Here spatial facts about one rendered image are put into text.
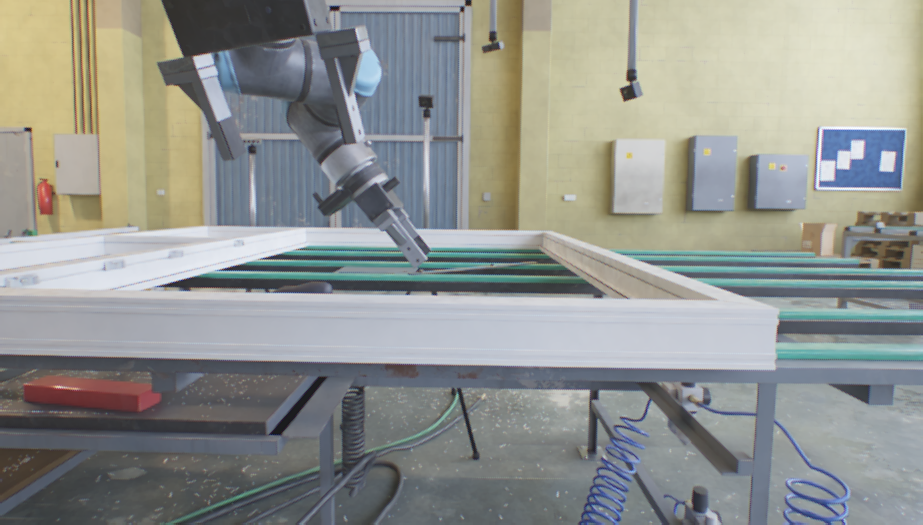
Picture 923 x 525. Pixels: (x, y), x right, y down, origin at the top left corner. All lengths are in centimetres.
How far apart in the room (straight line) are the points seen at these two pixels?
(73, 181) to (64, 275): 803
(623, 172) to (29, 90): 908
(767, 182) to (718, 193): 74
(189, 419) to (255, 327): 62
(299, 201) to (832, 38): 832
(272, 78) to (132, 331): 36
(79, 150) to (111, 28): 185
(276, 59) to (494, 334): 45
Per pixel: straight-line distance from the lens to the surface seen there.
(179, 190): 836
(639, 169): 737
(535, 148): 681
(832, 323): 106
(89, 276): 107
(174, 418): 120
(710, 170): 777
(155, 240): 166
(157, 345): 65
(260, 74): 70
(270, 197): 762
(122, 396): 128
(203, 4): 50
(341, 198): 83
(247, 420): 113
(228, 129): 54
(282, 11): 47
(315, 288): 88
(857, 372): 77
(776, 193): 826
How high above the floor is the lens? 105
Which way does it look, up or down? 4 degrees down
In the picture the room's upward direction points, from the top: 1 degrees clockwise
